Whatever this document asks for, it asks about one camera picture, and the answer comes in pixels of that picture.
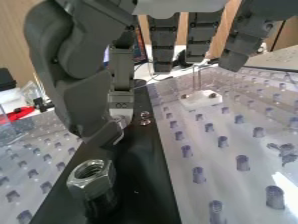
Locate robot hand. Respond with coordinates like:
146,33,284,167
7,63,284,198
24,0,298,148

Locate red tray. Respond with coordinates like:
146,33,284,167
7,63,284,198
0,105,44,125

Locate small white block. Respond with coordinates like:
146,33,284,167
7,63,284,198
179,89,224,108

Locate large steel hex nut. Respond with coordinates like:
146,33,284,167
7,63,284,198
66,158,120,203

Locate black plate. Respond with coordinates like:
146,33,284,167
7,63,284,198
28,79,184,224

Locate clear box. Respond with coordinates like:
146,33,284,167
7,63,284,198
0,64,298,224

